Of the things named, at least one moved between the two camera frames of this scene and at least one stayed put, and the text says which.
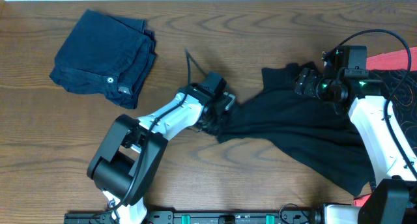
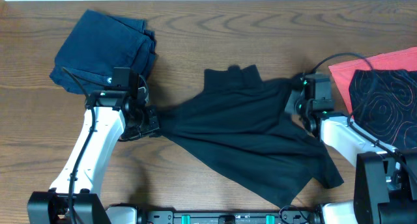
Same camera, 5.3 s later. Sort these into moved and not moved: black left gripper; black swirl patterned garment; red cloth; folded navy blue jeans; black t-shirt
Moved: black left gripper; black t-shirt
Not moved: red cloth; black swirl patterned garment; folded navy blue jeans
